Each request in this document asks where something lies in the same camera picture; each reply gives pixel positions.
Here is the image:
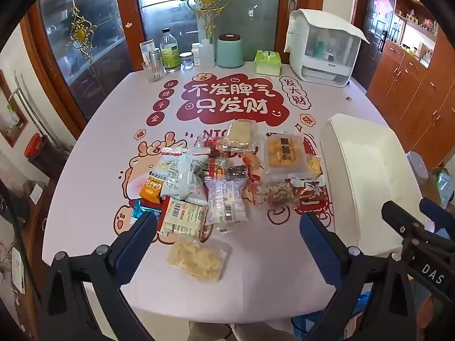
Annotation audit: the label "green tissue pack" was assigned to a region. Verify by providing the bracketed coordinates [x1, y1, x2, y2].
[253, 50, 282, 76]

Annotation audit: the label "dark brown snack packet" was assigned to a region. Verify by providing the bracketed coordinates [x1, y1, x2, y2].
[227, 165, 250, 182]

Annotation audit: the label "white barcode label packet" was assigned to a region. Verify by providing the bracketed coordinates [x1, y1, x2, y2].
[158, 196, 208, 245]

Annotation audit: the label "small gold ornament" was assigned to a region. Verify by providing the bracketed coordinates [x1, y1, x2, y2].
[66, 7, 96, 61]

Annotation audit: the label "white plastic storage bin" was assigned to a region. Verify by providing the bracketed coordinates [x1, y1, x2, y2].
[320, 113, 436, 256]

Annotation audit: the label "dark wooden door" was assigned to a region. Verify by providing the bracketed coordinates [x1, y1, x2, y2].
[355, 0, 397, 89]

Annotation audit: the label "clear drinking glass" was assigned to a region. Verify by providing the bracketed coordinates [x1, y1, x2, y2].
[142, 59, 166, 83]

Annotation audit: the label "white carton box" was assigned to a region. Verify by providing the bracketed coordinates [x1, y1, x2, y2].
[139, 40, 157, 65]

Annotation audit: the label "white squeeze bottle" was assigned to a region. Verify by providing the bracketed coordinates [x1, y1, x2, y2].
[200, 39, 216, 68]

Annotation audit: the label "pale rice cracker packet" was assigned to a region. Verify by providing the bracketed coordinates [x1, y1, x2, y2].
[167, 239, 231, 283]

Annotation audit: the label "blue snack packet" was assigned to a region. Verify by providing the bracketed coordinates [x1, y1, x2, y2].
[131, 199, 162, 226]

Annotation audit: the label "yellow yolk pastry packet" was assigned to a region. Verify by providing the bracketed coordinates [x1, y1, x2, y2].
[265, 132, 309, 182]

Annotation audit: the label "person's grey trousers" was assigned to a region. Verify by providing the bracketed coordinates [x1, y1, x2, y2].
[188, 321, 295, 341]

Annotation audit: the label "wall shelf with items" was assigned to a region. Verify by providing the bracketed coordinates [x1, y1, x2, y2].
[393, 0, 441, 68]

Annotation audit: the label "orange snack packet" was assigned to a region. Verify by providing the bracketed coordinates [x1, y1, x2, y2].
[138, 171, 167, 205]

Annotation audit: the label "glass bottle with green label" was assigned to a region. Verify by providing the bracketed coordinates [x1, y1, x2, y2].
[160, 28, 182, 73]

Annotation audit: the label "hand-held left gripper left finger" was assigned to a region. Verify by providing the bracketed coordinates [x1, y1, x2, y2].
[37, 212, 159, 341]

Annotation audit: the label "wooden framed glass door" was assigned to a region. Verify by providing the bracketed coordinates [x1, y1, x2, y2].
[21, 0, 143, 139]
[133, 0, 285, 72]

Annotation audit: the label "clear white printed packet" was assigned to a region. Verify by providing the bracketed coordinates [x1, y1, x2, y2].
[204, 178, 249, 225]

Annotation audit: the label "brown wooden cabinets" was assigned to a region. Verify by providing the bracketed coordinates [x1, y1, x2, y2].
[366, 25, 455, 171]

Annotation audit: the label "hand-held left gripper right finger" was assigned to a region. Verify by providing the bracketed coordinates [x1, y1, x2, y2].
[299, 213, 416, 341]

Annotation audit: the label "cardboard box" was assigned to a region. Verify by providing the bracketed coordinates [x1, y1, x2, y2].
[419, 165, 445, 203]

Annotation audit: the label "small yellow snack packet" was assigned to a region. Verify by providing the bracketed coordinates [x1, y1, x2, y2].
[305, 153, 323, 181]

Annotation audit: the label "green plastic bag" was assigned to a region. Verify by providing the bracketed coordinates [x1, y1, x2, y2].
[435, 172, 455, 208]

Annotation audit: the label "red round snack packet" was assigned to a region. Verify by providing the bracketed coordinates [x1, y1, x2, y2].
[197, 136, 228, 157]

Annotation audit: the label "red object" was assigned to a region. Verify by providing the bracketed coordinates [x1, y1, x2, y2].
[24, 133, 45, 160]

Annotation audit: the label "wooden picture frame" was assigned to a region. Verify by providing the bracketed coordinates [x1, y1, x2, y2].
[0, 71, 28, 148]

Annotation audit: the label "white and red snack packet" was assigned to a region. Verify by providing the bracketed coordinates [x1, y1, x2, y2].
[293, 179, 330, 215]

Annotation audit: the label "orange crisps clear packet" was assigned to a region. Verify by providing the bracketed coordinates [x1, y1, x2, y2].
[245, 151, 264, 183]

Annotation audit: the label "nut brittle clear packet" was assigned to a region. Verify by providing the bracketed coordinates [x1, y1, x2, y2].
[253, 180, 296, 207]

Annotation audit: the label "mint green canister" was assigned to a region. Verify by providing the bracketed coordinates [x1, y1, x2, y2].
[216, 34, 244, 69]

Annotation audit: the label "grey-blue snack packet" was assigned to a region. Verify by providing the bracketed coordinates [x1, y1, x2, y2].
[159, 151, 210, 199]

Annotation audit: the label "pale cake clear packet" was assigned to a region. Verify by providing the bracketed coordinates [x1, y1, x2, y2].
[221, 120, 259, 150]

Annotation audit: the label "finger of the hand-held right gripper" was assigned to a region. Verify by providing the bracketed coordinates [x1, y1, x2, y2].
[382, 201, 432, 237]
[419, 198, 455, 230]

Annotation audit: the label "white countertop storage cabinet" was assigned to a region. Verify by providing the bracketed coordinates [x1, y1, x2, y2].
[284, 8, 370, 89]

